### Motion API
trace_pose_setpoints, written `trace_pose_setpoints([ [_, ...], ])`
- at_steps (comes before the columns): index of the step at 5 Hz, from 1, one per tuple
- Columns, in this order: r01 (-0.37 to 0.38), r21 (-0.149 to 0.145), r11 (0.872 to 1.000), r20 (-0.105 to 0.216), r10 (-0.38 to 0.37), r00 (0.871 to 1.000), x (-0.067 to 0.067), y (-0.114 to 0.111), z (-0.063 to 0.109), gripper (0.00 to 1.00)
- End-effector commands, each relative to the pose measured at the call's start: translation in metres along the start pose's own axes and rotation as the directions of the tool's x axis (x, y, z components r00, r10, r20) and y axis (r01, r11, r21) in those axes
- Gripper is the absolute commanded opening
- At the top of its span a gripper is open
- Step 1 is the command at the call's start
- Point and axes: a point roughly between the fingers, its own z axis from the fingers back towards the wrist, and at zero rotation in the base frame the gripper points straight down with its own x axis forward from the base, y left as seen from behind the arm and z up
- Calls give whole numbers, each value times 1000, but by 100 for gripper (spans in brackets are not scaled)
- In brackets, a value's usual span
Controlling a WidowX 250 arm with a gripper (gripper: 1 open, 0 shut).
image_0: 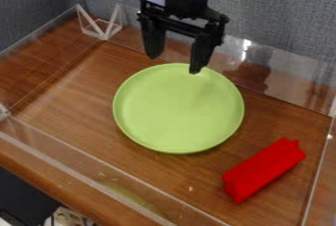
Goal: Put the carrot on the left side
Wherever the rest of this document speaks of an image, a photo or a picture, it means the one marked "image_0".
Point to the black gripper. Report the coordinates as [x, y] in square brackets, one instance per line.
[188, 17]

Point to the red block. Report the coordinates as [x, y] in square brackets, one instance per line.
[246, 178]

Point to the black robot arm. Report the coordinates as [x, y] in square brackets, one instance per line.
[188, 17]

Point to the green round plate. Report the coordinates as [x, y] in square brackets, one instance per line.
[174, 112]

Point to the clear acrylic corner bracket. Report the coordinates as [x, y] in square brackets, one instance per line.
[98, 28]

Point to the clear acrylic enclosure wall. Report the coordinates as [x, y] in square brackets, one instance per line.
[60, 141]

